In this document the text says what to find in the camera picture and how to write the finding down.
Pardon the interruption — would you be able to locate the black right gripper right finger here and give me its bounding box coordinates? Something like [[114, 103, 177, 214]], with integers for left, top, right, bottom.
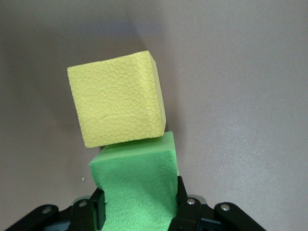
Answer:
[[169, 175, 265, 231]]

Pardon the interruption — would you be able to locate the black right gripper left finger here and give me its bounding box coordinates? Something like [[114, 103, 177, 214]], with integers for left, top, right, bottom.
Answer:
[[4, 187, 106, 231]]

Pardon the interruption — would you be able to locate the green foam cube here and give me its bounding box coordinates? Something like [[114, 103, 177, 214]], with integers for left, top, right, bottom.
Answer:
[[89, 131, 181, 231]]

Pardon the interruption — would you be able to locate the yellow foam cube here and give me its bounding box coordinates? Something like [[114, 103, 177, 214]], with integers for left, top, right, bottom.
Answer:
[[66, 50, 168, 148]]

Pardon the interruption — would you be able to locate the brown table cover sheet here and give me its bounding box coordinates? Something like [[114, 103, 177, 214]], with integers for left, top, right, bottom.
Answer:
[[0, 0, 308, 231]]

